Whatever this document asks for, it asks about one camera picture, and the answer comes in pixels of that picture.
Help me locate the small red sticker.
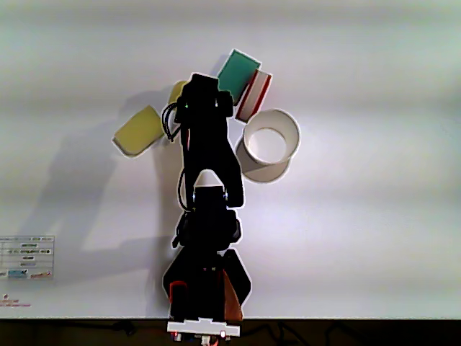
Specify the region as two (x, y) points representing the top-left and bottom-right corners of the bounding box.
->
(0, 293), (32, 309)

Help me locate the printed label sticker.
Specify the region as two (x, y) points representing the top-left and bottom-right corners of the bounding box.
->
(0, 235), (55, 280)

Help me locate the green sponge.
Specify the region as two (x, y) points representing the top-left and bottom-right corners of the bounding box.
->
(216, 48), (262, 106)

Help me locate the yellow sponge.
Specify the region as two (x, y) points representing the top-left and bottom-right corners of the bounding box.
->
(112, 105), (167, 159)
(168, 80), (189, 106)

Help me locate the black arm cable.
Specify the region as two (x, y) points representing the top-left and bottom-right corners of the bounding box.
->
(161, 102), (182, 143)

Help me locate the red sponge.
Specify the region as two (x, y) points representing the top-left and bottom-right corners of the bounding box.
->
(234, 68), (274, 124)

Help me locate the white paper cup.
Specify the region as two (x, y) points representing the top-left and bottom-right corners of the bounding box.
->
(235, 108), (301, 185)

